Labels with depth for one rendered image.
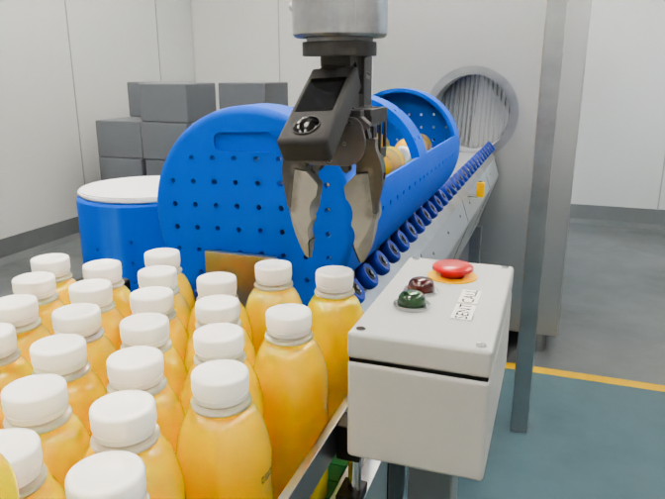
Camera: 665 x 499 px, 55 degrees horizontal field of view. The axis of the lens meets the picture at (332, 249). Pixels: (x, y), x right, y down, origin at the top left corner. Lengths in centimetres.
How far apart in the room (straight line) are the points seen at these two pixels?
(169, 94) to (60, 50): 112
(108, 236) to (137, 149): 346
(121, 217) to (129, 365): 86
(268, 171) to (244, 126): 6
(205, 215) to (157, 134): 380
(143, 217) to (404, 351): 92
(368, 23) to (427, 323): 28
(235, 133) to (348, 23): 28
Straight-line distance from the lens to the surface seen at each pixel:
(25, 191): 507
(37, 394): 45
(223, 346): 49
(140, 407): 41
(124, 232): 131
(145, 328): 52
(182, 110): 451
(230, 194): 83
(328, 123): 55
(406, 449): 48
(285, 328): 52
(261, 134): 80
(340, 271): 64
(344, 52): 60
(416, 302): 49
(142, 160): 476
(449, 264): 57
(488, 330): 46
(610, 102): 584
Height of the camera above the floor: 128
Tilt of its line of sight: 16 degrees down
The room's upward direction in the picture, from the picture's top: straight up
